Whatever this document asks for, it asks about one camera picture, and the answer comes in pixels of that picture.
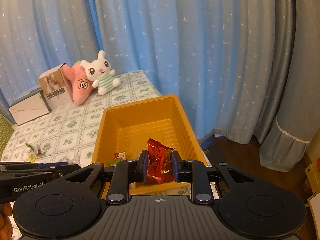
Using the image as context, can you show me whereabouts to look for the dark green snack stick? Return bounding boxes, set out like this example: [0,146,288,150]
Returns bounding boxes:
[25,142,45,155]

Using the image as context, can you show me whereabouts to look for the pink star plush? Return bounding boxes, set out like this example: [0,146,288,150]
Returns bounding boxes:
[62,61,95,106]

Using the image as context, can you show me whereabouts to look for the green candy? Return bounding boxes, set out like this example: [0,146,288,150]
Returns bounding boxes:
[108,159,122,167]

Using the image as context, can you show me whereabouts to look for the white bunny plush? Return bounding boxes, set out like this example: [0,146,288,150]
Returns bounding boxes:
[80,50,121,96]

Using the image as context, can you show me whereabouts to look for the blue star curtain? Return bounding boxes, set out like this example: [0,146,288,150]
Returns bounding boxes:
[1,0,293,144]

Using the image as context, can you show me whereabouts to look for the white green cardboard box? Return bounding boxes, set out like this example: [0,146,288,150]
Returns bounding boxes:
[9,87,52,126]

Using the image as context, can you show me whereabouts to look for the long red snack packet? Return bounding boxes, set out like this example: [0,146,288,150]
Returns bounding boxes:
[148,138,174,184]

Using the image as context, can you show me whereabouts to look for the red patterned candy packet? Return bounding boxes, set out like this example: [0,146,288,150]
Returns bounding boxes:
[114,151,127,161]

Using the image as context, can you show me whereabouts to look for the green chevron cushion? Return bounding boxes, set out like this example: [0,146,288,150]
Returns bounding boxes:
[0,114,14,156]

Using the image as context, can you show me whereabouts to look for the tan product box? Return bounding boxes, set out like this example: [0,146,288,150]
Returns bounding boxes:
[39,63,73,111]

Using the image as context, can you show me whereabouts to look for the grey lace curtain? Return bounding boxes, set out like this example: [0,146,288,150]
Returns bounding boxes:
[254,0,319,172]

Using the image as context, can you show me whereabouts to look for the green floral tablecloth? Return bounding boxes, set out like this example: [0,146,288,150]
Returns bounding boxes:
[1,70,161,167]

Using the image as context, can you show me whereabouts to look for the left hand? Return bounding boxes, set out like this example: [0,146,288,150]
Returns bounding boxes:
[0,203,13,240]

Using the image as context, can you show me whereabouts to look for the orange plastic tray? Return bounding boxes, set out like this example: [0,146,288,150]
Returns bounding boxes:
[91,94,208,196]

